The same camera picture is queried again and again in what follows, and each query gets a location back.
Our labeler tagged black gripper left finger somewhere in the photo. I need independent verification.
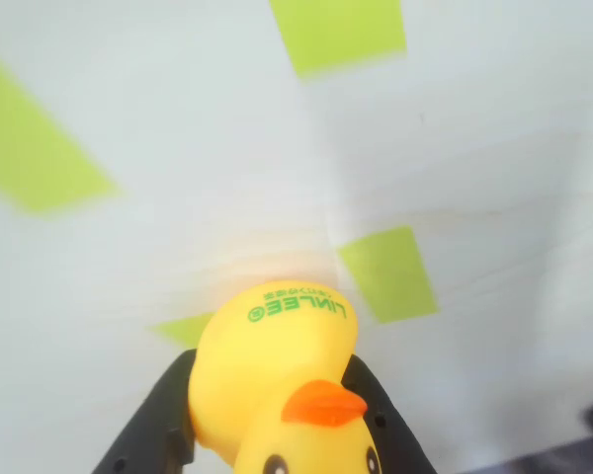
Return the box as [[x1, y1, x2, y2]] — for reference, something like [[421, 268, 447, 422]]
[[91, 347, 200, 474]]

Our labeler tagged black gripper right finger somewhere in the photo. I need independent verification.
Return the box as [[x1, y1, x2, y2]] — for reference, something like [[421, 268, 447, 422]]
[[342, 354, 437, 474]]

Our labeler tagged yellow rubber duck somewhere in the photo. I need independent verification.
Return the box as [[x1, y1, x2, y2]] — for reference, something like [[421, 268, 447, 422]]
[[187, 279, 382, 474]]

